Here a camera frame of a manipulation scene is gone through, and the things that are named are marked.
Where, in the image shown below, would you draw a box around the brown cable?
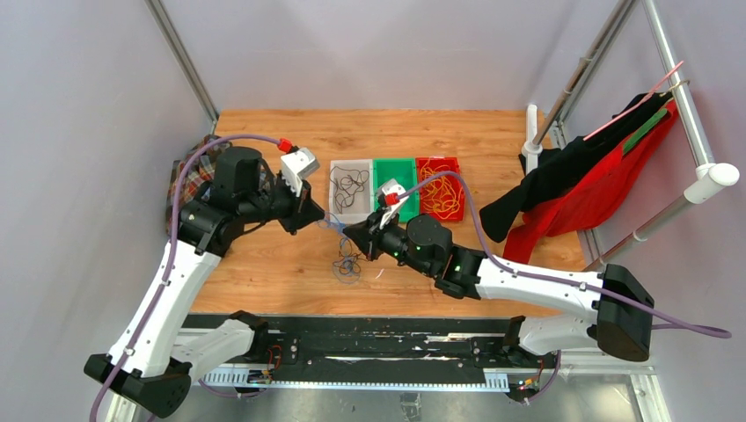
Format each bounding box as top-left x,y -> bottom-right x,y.
330,169 -> 371,214

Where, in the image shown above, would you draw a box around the cable bundle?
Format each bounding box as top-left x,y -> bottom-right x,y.
320,212 -> 365,287

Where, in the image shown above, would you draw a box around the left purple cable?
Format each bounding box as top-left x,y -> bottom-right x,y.
88,134 -> 293,422

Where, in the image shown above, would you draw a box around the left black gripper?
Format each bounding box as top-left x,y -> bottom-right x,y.
240,171 -> 326,235

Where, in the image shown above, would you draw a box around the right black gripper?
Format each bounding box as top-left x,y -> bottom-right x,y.
343,207 -> 434,277

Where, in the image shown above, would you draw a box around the black garment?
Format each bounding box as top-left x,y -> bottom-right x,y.
479,92 -> 672,243

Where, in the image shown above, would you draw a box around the purple cable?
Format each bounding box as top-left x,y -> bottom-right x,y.
384,170 -> 733,340
88,134 -> 293,422

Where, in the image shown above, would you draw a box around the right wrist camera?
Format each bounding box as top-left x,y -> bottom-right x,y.
376,178 -> 407,229

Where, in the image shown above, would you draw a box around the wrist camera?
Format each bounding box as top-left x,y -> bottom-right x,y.
281,148 -> 320,197
376,178 -> 407,229

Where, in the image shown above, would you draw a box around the pink hanger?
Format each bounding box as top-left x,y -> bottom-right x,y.
582,60 -> 684,141

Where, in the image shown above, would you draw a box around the red plastic bin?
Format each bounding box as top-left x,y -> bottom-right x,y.
415,156 -> 465,222

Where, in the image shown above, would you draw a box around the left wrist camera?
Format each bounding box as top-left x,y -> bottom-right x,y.
281,148 -> 320,197

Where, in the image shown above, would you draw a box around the white plastic bin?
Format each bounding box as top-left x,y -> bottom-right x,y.
328,159 -> 374,225

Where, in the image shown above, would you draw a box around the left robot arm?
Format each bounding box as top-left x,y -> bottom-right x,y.
84,145 -> 325,418

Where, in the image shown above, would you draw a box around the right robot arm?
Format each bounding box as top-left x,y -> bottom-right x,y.
343,215 -> 655,367

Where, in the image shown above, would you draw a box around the metal clothes rack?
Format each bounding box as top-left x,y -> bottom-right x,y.
521,0 -> 740,271

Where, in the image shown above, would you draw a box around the green plastic bin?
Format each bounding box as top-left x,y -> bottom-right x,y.
373,158 -> 420,224

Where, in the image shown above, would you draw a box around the plaid cloth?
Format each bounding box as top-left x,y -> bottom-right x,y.
165,135 -> 231,236

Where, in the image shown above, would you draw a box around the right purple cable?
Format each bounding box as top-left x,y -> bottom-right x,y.
384,170 -> 733,340

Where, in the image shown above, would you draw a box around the red garment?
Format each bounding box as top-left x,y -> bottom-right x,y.
502,99 -> 679,263

